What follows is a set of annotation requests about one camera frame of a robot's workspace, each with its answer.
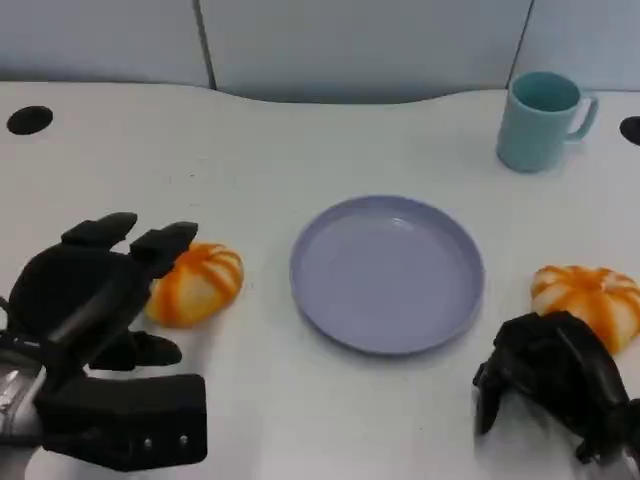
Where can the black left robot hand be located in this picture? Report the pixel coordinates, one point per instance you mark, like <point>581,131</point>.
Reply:
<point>65,295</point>

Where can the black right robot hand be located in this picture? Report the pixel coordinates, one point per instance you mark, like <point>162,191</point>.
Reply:
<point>555,355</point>

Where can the orange and white bread roll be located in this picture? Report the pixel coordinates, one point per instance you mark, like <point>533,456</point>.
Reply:
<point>590,295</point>
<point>200,290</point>

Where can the lilac plate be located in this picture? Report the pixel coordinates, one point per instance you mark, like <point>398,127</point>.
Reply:
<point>387,275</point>

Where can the pale green mug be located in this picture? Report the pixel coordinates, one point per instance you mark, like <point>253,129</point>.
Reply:
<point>530,137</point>

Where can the grey partition panel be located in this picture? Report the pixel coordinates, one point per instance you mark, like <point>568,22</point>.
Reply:
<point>585,35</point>
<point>360,45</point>
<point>100,40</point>

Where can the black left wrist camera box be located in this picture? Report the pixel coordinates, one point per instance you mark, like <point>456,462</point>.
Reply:
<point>125,420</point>

